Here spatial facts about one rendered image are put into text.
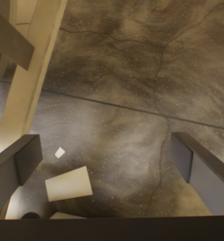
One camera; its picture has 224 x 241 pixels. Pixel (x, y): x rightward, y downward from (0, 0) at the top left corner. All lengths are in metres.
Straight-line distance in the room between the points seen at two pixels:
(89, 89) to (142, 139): 0.40
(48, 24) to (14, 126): 0.52
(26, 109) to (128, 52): 0.62
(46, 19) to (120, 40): 0.40
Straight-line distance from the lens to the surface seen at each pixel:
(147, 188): 0.94
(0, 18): 0.80
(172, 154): 0.16
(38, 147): 0.17
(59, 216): 0.95
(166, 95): 0.96
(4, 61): 1.14
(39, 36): 0.98
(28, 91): 0.88
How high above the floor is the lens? 0.90
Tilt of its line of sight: 80 degrees down
